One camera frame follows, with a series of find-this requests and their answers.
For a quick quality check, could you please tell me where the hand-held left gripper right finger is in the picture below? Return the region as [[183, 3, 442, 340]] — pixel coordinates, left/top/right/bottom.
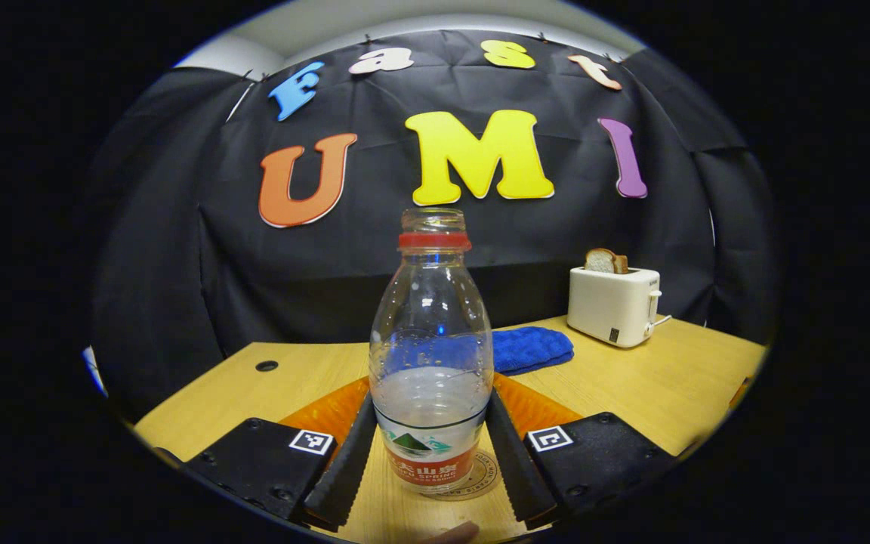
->
[[484, 372, 679, 532]]

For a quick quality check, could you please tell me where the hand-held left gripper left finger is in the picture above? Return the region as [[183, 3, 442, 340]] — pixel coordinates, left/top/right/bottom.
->
[[178, 376, 378, 532]]

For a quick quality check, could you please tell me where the round coaster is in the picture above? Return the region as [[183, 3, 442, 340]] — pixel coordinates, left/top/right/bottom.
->
[[435, 450, 502, 502]]

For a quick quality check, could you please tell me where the clear plastic water bottle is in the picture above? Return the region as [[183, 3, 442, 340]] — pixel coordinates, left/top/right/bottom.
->
[[369, 208, 495, 496]]

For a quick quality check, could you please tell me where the blue folded towel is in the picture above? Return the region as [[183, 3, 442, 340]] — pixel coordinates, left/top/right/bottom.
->
[[386, 326, 575, 376]]

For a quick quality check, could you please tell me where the white toaster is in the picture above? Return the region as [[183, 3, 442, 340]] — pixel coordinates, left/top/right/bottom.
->
[[567, 264, 662, 348]]

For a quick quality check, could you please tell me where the bread slice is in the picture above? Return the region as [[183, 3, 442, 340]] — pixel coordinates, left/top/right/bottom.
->
[[585, 248, 629, 274]]

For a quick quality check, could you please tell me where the black backdrop cloth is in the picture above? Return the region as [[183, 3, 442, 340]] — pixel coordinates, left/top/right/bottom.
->
[[90, 30, 779, 420]]

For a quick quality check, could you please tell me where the computer screen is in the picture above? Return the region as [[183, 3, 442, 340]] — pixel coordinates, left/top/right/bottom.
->
[[84, 346, 108, 397]]

